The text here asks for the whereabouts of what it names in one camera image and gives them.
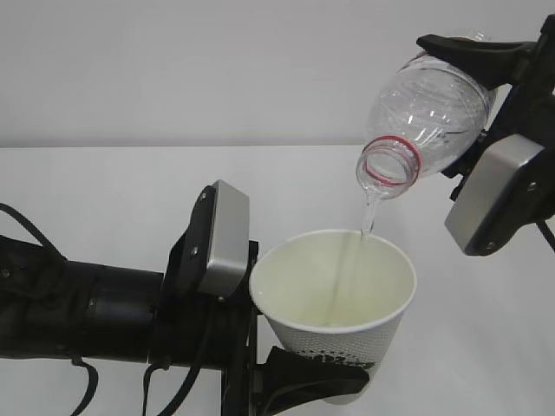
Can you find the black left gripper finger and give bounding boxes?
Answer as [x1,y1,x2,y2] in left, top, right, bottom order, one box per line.
[253,347,369,415]

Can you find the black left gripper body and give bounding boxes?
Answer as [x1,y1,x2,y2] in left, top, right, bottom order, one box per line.
[147,236,261,416]

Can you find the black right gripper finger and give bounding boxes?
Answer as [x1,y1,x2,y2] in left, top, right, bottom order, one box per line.
[416,34,536,90]

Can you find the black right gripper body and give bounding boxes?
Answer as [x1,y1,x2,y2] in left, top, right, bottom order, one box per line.
[443,14,554,199]

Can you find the clear plastic water bottle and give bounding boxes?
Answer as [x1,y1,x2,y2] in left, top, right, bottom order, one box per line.
[355,28,500,244]

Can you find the white paper cup green logo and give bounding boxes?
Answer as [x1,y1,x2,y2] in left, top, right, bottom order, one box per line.
[249,230,417,378]

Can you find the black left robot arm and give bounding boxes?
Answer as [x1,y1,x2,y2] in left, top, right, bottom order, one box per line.
[1,237,369,415]

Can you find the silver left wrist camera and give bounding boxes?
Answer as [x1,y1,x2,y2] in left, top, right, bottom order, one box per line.
[199,179,250,299]

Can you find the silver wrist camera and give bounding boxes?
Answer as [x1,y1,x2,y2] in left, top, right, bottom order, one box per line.
[445,134,544,256]
[199,179,250,299]

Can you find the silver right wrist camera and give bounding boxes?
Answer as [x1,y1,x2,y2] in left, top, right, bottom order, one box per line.
[445,134,544,256]

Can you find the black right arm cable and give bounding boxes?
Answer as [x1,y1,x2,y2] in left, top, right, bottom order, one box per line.
[537,218,555,252]

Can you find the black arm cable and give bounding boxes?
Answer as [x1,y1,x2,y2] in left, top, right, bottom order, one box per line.
[0,202,213,416]
[537,218,555,252]

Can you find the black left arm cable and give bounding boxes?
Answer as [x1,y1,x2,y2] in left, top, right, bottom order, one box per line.
[0,202,213,416]

